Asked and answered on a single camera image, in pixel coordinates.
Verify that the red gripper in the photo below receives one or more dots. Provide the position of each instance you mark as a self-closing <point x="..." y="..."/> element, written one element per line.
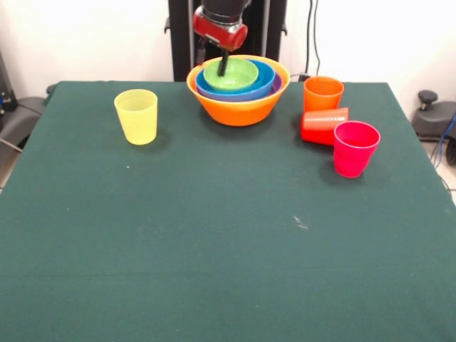
<point x="221" y="33"/>

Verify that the green bowl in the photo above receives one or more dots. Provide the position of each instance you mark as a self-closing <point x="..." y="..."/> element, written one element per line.
<point x="238" y="80"/>

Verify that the light orange bowl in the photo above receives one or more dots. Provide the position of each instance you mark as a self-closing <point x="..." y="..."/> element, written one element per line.
<point x="238" y="114"/>

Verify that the deep blue bowl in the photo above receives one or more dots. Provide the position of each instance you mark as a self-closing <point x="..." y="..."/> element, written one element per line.
<point x="273" y="76"/>

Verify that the purple bowl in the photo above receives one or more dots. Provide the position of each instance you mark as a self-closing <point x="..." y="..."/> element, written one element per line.
<point x="278" y="85"/>

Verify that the yellow cup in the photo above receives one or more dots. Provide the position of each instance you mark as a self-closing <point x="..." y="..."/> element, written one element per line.
<point x="137" y="121"/>

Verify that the red cup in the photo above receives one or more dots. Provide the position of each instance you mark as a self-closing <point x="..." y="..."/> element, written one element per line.
<point x="317" y="128"/>

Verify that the black power plug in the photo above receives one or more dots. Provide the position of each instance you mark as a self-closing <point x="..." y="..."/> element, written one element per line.
<point x="304" y="76"/>

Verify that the orange cup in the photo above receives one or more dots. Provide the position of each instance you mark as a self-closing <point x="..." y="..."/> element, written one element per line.
<point x="322" y="98"/>

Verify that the pink cup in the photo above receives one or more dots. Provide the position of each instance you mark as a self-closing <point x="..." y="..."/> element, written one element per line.
<point x="354" y="156"/>

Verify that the grey floor equipment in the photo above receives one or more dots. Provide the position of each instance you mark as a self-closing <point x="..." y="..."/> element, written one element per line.
<point x="21" y="117"/>

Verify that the grey machine base with knob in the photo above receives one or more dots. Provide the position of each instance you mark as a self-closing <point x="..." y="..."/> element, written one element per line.
<point x="434" y="121"/>

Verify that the dark green tablecloth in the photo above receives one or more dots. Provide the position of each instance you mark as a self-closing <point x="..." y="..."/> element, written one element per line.
<point x="199" y="306"/>

